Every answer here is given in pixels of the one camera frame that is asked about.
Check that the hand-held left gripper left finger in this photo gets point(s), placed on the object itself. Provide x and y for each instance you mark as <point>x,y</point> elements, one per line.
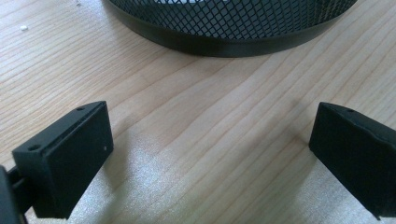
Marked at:
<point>71,161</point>

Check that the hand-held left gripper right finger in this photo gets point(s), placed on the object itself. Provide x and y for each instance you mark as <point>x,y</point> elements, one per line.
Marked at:
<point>355,155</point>

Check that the black mesh waste bin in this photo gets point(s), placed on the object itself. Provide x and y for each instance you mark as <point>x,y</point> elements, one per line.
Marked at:
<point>218,46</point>

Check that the small white crumb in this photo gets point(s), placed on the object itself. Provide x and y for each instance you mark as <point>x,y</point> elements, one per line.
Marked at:
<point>24,28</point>

